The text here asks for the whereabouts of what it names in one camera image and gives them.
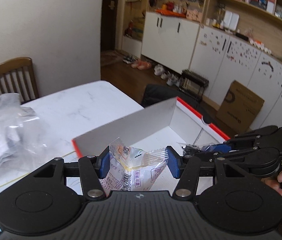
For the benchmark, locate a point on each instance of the clear printed snack packet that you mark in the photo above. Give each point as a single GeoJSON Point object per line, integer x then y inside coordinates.
{"type": "Point", "coordinates": [133, 169]}

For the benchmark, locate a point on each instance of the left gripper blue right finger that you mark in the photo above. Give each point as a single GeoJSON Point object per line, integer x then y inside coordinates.
{"type": "Point", "coordinates": [187, 172]}

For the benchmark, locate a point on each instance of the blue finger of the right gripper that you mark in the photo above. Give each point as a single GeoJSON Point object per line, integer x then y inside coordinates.
{"type": "Point", "coordinates": [215, 147]}
{"type": "Point", "coordinates": [208, 154]}

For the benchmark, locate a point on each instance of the white cabinet with shelves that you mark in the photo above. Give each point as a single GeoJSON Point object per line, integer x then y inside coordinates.
{"type": "Point", "coordinates": [222, 41]}

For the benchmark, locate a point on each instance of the black chair back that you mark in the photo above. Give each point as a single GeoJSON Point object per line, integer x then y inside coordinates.
{"type": "Point", "coordinates": [156, 93]}

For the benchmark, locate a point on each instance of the brown wooden chair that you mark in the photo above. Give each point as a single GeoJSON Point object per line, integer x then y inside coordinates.
{"type": "Point", "coordinates": [17, 76]}

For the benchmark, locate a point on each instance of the red and white cardboard box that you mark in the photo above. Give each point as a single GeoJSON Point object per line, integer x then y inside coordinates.
{"type": "Point", "coordinates": [169, 123]}

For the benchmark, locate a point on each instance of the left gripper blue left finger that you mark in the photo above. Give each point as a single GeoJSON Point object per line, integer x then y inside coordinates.
{"type": "Point", "coordinates": [104, 162]}

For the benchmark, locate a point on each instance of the clear bag of black parts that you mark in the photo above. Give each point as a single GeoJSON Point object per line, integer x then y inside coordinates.
{"type": "Point", "coordinates": [192, 149]}

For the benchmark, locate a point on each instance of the black wire shoe rack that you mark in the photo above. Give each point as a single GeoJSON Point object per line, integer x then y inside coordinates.
{"type": "Point", "coordinates": [193, 84]}

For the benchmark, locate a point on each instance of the brown cardboard sheet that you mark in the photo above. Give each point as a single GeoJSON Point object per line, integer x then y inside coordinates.
{"type": "Point", "coordinates": [239, 107]}

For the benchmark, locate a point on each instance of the crumpled clear plastic bag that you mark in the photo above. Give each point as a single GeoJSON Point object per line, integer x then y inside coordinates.
{"type": "Point", "coordinates": [24, 142]}

